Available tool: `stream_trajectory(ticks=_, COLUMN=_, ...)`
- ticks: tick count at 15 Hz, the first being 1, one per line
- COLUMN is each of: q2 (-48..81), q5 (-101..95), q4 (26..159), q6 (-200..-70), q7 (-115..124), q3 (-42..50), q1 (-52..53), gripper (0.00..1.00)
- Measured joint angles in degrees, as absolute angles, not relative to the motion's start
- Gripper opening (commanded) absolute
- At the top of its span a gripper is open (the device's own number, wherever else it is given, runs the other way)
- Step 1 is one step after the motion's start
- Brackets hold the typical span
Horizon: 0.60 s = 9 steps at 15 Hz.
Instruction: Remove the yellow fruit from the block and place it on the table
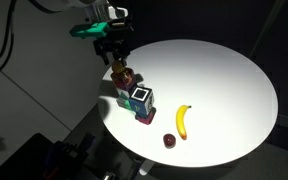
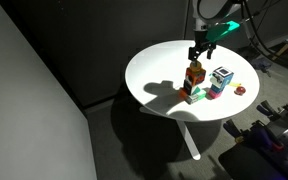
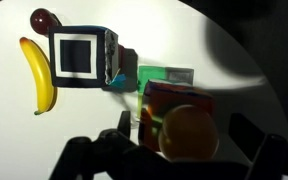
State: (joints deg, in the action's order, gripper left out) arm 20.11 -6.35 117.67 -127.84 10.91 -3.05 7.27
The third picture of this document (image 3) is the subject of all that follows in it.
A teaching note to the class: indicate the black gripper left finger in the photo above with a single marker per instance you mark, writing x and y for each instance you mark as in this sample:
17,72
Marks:
124,123

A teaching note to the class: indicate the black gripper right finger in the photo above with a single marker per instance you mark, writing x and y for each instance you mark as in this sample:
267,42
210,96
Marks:
245,136

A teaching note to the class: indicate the yellow round toy fruit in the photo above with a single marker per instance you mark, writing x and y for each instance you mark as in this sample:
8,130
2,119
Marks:
189,131

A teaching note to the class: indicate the green flat block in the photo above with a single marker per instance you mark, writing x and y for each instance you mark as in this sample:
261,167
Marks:
150,76

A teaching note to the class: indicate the grey flat block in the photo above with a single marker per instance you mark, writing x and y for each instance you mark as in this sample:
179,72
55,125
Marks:
180,75

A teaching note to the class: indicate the blue cube with square print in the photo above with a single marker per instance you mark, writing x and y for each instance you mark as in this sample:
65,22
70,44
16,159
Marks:
80,56

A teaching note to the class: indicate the yellow toy banana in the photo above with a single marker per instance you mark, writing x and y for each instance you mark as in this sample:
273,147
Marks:
39,76

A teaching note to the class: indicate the dark red toy apple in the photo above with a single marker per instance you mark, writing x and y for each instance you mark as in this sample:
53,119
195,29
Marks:
40,20

